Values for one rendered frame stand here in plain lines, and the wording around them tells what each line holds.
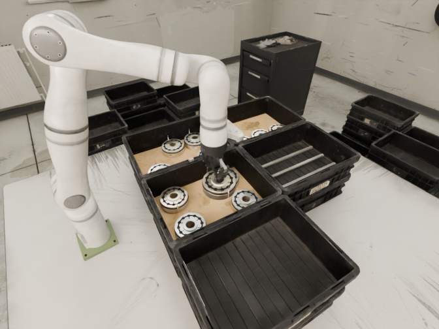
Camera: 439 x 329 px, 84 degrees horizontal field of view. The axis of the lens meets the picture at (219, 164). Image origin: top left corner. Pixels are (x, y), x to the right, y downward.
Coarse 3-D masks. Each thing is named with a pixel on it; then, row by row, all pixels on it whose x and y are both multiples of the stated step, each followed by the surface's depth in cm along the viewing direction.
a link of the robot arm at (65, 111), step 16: (64, 16) 45; (64, 80) 54; (80, 80) 55; (48, 96) 55; (64, 96) 54; (80, 96) 56; (48, 112) 54; (64, 112) 55; (80, 112) 57; (48, 128) 55; (64, 128) 55; (80, 128) 58
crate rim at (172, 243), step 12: (204, 156) 95; (144, 180) 85; (156, 204) 77; (252, 204) 77; (156, 216) 75; (228, 216) 74; (168, 228) 70; (204, 228) 70; (168, 240) 68; (180, 240) 68
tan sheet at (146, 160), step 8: (144, 152) 113; (152, 152) 113; (160, 152) 113; (184, 152) 113; (192, 152) 113; (136, 160) 108; (144, 160) 108; (152, 160) 108; (160, 160) 108; (168, 160) 108; (176, 160) 108; (184, 160) 108; (144, 168) 104
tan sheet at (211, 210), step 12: (240, 180) 99; (192, 192) 94; (192, 204) 90; (204, 204) 90; (216, 204) 90; (228, 204) 90; (168, 216) 86; (180, 216) 86; (204, 216) 86; (216, 216) 86
